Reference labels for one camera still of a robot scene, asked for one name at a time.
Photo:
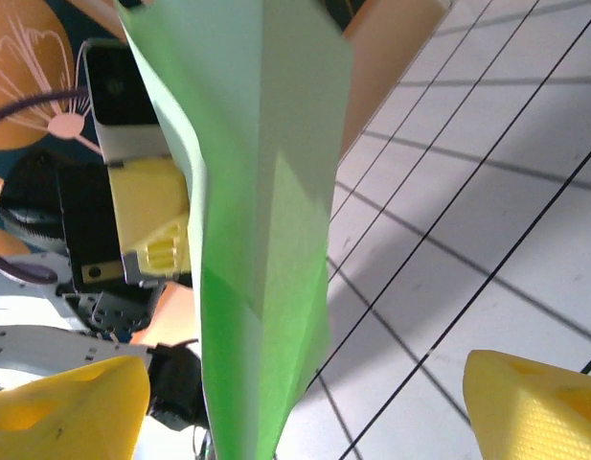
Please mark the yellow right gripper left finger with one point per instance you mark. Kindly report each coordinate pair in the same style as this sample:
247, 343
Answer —
60, 421

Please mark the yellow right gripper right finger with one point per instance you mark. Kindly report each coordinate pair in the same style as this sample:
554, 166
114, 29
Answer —
529, 417

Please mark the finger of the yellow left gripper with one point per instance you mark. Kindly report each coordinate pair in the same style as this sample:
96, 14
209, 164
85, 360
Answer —
146, 206

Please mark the light green cloth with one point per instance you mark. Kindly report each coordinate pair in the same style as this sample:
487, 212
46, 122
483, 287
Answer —
256, 239

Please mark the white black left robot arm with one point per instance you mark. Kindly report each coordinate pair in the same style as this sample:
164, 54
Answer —
17, 306

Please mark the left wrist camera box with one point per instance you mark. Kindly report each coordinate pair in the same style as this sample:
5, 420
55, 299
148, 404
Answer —
127, 139

